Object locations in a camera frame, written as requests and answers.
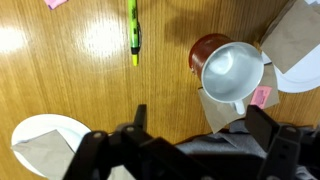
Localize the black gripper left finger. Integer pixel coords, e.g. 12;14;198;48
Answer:
63;104;188;180

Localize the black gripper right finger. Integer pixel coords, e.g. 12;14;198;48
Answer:
244;104;320;180

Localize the red mug white inside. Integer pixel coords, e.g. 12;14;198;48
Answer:
188;32;265;116

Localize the green highlighter marker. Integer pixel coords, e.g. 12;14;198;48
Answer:
127;0;143;67

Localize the grey hoodie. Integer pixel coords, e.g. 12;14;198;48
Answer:
174;119;320;180

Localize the pink sticky note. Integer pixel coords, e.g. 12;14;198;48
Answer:
43;0;70;11
250;85;273;110

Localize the white paper plate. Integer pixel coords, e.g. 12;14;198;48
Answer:
261;43;320;94
10;113;93;178

